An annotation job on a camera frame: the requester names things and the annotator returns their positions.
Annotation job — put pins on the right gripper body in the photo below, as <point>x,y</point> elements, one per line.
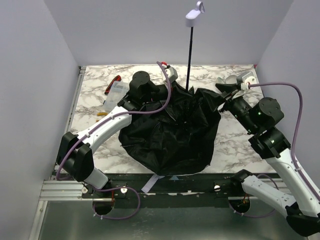
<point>231,95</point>

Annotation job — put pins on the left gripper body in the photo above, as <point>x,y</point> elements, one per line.
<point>163,88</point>

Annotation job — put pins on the lavender folding umbrella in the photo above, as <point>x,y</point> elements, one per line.
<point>178,140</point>

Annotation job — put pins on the beige umbrella case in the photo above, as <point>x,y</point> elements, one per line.
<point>230,80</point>

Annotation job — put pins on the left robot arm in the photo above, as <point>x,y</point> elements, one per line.
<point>108,126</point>

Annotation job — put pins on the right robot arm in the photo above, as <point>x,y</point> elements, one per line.
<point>301,208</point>

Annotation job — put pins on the clear plastic screw box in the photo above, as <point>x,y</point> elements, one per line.
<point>117,91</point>

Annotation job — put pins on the yellow black pliers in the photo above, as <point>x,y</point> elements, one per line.
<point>102,114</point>

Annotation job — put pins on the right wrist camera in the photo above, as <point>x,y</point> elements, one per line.
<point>245,79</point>

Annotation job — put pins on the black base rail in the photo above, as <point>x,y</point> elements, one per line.
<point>187,191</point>

